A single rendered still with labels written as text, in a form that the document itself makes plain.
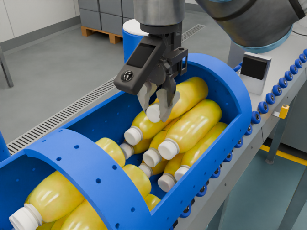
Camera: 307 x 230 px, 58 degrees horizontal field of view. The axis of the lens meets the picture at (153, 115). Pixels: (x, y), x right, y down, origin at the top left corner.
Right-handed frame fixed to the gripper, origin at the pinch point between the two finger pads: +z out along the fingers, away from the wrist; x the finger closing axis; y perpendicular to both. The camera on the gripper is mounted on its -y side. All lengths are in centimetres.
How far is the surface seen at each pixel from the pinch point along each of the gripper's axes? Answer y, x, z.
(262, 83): 62, -6, 19
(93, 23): 229, 287, 94
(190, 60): 15.4, 0.4, -6.9
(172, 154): -3.7, -7.6, 4.6
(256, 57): 62, -1, 9
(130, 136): -3.5, 3.9, 5.7
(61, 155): -23.9, -1.5, -7.3
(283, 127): 130, -9, 82
